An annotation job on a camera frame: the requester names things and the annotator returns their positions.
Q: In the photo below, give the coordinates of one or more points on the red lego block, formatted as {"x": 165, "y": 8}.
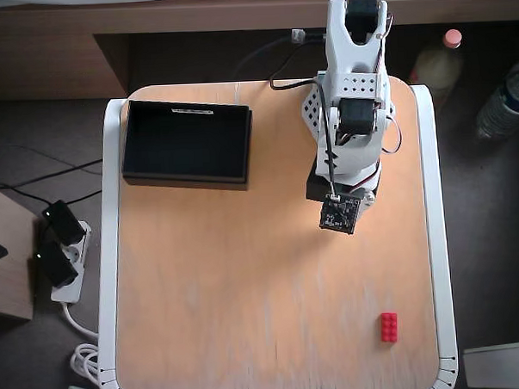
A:
{"x": 389, "y": 326}

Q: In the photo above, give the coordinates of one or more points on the brown wooden bed frame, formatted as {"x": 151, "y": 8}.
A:
{"x": 42, "y": 62}

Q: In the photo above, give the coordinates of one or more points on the white cardboard box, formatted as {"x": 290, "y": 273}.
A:
{"x": 504, "y": 364}

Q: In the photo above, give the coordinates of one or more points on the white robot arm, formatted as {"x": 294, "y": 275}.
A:
{"x": 353, "y": 65}

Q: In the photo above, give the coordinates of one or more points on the yellow juice bottle pink cap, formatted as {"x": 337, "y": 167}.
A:
{"x": 437, "y": 66}

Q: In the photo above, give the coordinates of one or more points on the black wrist camera circuit board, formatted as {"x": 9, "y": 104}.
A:
{"x": 340, "y": 214}

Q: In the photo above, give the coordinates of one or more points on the black power adapter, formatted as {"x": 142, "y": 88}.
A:
{"x": 62, "y": 220}
{"x": 53, "y": 264}

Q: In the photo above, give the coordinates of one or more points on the white power strip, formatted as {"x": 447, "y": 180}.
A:
{"x": 72, "y": 289}

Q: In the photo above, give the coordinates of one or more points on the clear plastic water bottle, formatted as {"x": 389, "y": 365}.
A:
{"x": 501, "y": 106}

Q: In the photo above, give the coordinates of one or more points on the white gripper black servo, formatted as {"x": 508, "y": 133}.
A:
{"x": 370, "y": 196}

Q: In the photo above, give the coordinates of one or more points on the black rectangular bin box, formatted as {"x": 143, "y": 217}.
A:
{"x": 184, "y": 146}

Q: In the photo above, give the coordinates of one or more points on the light wooden box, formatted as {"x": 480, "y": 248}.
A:
{"x": 9, "y": 278}

